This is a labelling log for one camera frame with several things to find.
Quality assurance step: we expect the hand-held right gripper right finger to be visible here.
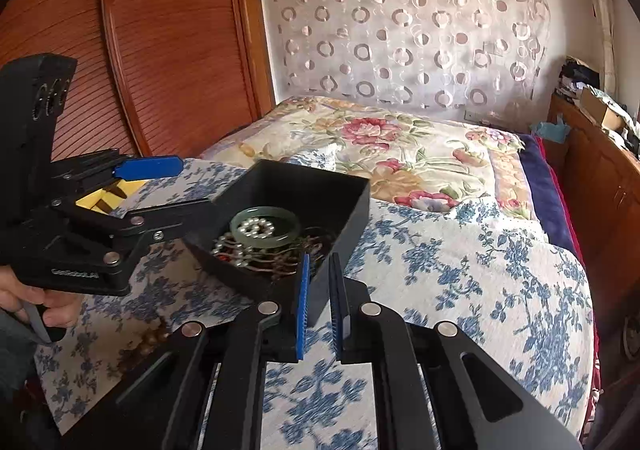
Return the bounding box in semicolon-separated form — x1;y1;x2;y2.
329;252;585;450

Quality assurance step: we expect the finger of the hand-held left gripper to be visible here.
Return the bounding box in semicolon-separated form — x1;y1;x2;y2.
50;148;184;181
75;199;221;248

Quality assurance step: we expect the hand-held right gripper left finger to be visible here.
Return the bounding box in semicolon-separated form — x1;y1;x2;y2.
65;252;311;450

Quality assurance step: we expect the thin chain necklace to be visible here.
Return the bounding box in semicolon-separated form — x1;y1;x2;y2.
250;230;333;283

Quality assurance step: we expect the white pearl necklace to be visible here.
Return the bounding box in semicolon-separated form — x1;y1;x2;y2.
211;216;281;273

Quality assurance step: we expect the green jade bangle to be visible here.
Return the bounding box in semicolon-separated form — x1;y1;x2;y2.
230;206;302;246

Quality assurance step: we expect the black box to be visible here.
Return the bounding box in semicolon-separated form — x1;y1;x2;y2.
182;159;372;328

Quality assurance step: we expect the brown wooden bead bracelet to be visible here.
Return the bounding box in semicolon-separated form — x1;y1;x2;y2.
117;317;173;376

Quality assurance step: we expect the person's left hand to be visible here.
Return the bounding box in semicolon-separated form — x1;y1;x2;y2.
0;265;81;331

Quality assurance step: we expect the yellow cloth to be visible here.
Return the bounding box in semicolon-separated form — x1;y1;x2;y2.
75;178;148;216

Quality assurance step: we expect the wooden wardrobe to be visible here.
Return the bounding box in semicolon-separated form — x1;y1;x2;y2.
0;0;276;166

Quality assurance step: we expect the blue floral cloth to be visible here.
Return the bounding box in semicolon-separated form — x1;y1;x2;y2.
40;157;596;450

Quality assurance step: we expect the pink floral quilt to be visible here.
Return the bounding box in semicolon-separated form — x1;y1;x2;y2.
200;96;543;226

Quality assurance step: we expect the navy blanket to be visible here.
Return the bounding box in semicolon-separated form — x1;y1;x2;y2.
520;134;583;256

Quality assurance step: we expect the teal bag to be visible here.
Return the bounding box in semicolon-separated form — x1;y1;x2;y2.
532;114;571;141

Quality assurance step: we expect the circle-patterned sheer curtain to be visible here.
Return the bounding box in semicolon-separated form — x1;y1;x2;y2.
257;0;551;123

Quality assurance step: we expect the wooden cabinet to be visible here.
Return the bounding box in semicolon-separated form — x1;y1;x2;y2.
547;92;640;331

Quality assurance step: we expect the cardboard box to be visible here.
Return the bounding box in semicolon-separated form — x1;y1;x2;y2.
580;87;626;131

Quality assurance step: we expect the pile of clothes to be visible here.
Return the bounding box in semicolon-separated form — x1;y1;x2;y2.
557;56;601;98

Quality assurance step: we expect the tied patterned window curtain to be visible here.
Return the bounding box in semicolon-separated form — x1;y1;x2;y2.
570;0;618;91

